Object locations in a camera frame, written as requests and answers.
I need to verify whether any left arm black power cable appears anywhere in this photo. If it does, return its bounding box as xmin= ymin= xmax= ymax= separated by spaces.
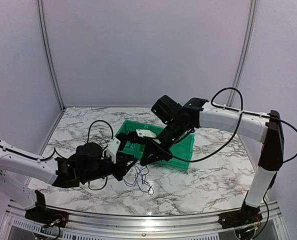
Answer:
xmin=0 ymin=119 xmax=114 ymax=191

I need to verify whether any aluminium front frame rail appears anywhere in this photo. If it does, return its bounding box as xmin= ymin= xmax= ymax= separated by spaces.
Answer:
xmin=0 ymin=200 xmax=289 ymax=240

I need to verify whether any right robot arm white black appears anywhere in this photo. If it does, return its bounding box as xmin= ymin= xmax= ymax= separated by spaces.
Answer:
xmin=137 ymin=95 xmax=284 ymax=224

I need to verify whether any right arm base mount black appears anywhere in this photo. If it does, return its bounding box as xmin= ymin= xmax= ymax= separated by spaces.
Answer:
xmin=217 ymin=207 xmax=263 ymax=229

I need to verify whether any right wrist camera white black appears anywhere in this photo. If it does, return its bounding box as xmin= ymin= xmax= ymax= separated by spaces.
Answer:
xmin=118 ymin=128 xmax=157 ymax=145

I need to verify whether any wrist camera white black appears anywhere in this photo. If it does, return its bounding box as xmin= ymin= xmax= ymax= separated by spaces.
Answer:
xmin=118 ymin=128 xmax=157 ymax=145
xmin=105 ymin=137 xmax=121 ymax=164

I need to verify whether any aluminium corner post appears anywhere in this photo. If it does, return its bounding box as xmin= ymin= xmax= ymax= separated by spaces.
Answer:
xmin=36 ymin=0 xmax=66 ymax=112
xmin=224 ymin=0 xmax=258 ymax=112

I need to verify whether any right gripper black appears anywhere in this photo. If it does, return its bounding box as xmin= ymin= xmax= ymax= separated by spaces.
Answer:
xmin=140 ymin=118 xmax=190 ymax=167

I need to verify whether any green three-compartment plastic bin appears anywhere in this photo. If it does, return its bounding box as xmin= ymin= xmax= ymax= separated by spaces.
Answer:
xmin=115 ymin=120 xmax=195 ymax=170

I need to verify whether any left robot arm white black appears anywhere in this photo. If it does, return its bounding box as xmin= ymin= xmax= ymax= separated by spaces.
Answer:
xmin=0 ymin=138 xmax=138 ymax=223

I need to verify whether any thin blue cable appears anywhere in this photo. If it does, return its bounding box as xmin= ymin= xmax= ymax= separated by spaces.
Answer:
xmin=123 ymin=163 xmax=155 ymax=196

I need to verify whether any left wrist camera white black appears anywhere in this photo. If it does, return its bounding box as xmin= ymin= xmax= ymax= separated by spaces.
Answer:
xmin=105 ymin=137 xmax=121 ymax=164

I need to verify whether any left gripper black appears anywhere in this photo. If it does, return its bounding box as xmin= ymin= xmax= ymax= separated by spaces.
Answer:
xmin=81 ymin=153 xmax=138 ymax=184

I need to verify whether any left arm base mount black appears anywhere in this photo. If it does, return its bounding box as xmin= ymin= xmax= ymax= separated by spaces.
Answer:
xmin=24 ymin=208 xmax=69 ymax=228

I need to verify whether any right aluminium corner post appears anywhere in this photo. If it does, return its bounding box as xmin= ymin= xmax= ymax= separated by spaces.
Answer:
xmin=224 ymin=0 xmax=258 ymax=112

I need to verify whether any left aluminium corner post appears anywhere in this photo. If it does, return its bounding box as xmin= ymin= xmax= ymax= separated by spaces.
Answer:
xmin=36 ymin=0 xmax=66 ymax=112

